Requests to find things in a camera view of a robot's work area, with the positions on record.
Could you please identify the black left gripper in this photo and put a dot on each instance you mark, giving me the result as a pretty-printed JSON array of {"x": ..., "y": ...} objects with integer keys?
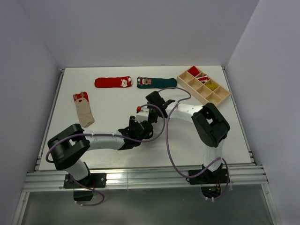
[{"x": 132, "y": 123}]

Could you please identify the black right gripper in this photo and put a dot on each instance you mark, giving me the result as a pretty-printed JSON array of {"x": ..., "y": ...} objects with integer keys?
[{"x": 153, "y": 120}]

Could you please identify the red reindeer sock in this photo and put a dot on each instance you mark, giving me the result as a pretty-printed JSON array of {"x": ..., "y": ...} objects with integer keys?
[{"x": 139, "y": 108}]

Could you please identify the dark green reindeer sock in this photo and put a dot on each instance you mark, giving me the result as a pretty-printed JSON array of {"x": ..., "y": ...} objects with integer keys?
[{"x": 155, "y": 83}]

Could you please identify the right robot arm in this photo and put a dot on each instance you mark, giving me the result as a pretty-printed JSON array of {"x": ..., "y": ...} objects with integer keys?
[{"x": 210, "y": 125}]

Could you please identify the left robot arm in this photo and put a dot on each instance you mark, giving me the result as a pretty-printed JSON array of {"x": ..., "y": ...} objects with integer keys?
[{"x": 67, "y": 147}]

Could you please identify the red santa sock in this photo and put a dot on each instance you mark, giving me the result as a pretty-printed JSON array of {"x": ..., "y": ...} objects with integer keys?
[{"x": 113, "y": 82}]

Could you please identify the rolled red sock in tray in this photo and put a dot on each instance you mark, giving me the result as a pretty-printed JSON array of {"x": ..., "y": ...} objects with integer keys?
[{"x": 194, "y": 71}]

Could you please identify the wooden compartment tray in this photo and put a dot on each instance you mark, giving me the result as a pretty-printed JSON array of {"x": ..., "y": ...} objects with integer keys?
[{"x": 200, "y": 91}]

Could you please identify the rolled striped sock in tray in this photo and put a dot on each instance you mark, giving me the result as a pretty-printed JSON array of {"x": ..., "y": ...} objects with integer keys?
[{"x": 203, "y": 79}]

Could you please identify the beige reindeer sock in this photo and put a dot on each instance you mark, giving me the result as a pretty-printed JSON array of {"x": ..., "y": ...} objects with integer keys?
[{"x": 83, "y": 109}]

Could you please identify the rolled yellow sock in tray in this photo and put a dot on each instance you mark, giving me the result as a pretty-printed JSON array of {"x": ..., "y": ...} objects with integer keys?
[{"x": 212, "y": 86}]

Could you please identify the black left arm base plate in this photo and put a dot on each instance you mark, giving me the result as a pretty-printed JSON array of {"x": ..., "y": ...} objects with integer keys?
[{"x": 94, "y": 180}]

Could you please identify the black box under frame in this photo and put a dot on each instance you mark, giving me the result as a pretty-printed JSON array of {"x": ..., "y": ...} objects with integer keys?
[{"x": 82, "y": 196}]

